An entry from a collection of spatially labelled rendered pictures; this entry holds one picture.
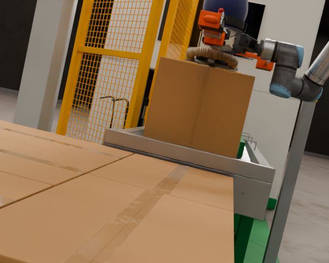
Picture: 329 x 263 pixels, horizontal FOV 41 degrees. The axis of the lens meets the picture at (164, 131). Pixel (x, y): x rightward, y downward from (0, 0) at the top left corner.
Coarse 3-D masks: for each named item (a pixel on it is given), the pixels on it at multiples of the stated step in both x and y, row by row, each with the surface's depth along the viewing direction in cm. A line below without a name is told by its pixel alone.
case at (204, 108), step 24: (168, 72) 184; (192, 72) 182; (216, 72) 181; (168, 96) 184; (192, 96) 183; (216, 96) 181; (240, 96) 180; (168, 120) 184; (192, 120) 183; (216, 120) 182; (240, 120) 180; (192, 144) 183; (216, 144) 182
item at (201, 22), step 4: (204, 12) 149; (208, 12) 148; (212, 12) 148; (200, 16) 149; (216, 16) 148; (220, 16) 148; (200, 20) 149; (200, 24) 149; (204, 24) 149; (208, 24) 149; (212, 24) 148; (216, 24) 148; (200, 28) 157; (204, 28) 154; (208, 28) 152; (212, 28) 151; (216, 28) 149
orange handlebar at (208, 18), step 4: (204, 16) 148; (208, 16) 147; (212, 16) 147; (204, 20) 149; (208, 20) 147; (212, 20) 147; (216, 20) 147; (220, 36) 174; (240, 52) 214; (248, 52) 213; (248, 56) 213; (252, 56) 213; (256, 56) 213; (260, 56) 212; (264, 64) 228
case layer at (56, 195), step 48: (0, 144) 130; (48, 144) 149; (96, 144) 176; (0, 192) 82; (48, 192) 90; (96, 192) 98; (144, 192) 109; (192, 192) 123; (0, 240) 60; (48, 240) 64; (96, 240) 68; (144, 240) 74; (192, 240) 79
